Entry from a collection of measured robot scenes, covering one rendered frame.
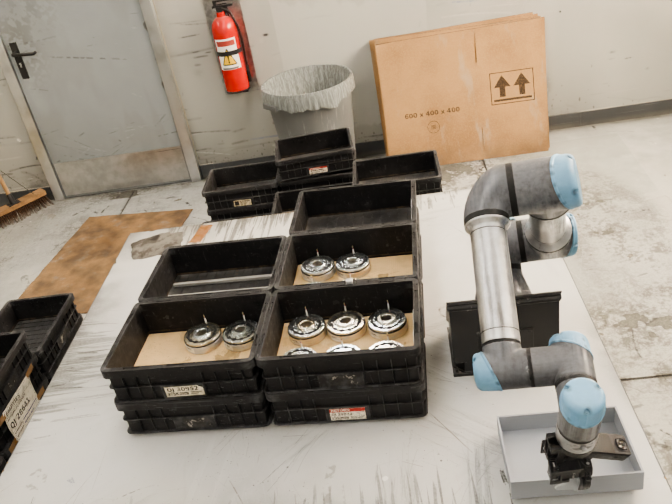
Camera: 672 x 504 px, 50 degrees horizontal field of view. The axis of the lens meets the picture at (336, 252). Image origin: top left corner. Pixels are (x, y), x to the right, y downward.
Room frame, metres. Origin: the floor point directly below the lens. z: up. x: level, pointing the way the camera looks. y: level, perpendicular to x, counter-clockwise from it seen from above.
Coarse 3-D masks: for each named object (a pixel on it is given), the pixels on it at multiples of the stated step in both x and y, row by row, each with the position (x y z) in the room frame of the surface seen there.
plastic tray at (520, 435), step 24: (504, 432) 1.20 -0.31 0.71; (528, 432) 1.19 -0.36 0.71; (552, 432) 1.18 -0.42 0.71; (600, 432) 1.15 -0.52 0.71; (624, 432) 1.10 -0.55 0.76; (504, 456) 1.10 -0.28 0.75; (528, 456) 1.12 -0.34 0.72; (528, 480) 1.01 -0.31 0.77; (552, 480) 1.00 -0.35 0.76; (600, 480) 0.99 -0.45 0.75; (624, 480) 0.98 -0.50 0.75
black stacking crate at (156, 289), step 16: (272, 240) 1.95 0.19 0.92; (176, 256) 2.01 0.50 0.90; (192, 256) 2.00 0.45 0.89; (208, 256) 1.99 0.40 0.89; (224, 256) 1.98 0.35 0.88; (240, 256) 1.97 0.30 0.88; (256, 256) 1.96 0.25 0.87; (272, 256) 1.95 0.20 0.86; (160, 272) 1.91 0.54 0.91; (176, 272) 2.01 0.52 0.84; (192, 272) 2.00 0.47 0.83; (208, 272) 1.99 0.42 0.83; (224, 272) 1.97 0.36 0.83; (240, 272) 1.96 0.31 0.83; (256, 272) 1.94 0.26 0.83; (160, 288) 1.87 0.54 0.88; (176, 288) 1.93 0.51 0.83; (192, 288) 1.91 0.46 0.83; (208, 288) 1.90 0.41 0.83; (224, 288) 1.88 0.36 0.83; (240, 288) 1.86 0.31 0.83
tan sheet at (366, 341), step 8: (408, 320) 1.54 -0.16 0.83; (408, 328) 1.51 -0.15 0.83; (288, 336) 1.57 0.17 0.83; (328, 336) 1.54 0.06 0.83; (368, 336) 1.51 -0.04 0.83; (408, 336) 1.48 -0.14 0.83; (280, 344) 1.54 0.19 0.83; (288, 344) 1.54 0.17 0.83; (320, 344) 1.51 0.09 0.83; (328, 344) 1.51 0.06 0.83; (336, 344) 1.50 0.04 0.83; (352, 344) 1.49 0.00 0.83; (360, 344) 1.48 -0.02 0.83; (368, 344) 1.48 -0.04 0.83; (408, 344) 1.44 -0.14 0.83; (280, 352) 1.51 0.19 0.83; (320, 352) 1.48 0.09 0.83
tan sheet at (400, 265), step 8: (392, 256) 1.88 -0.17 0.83; (400, 256) 1.87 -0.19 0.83; (408, 256) 1.86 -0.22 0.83; (376, 264) 1.85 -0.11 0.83; (384, 264) 1.84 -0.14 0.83; (392, 264) 1.83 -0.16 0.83; (400, 264) 1.82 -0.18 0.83; (408, 264) 1.82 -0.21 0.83; (296, 272) 1.89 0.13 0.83; (336, 272) 1.85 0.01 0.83; (376, 272) 1.81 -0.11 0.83; (384, 272) 1.80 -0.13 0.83; (392, 272) 1.79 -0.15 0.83; (400, 272) 1.78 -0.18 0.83; (408, 272) 1.77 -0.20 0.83; (296, 280) 1.84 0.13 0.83; (304, 280) 1.84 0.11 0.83; (328, 280) 1.81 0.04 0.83; (336, 280) 1.80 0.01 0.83
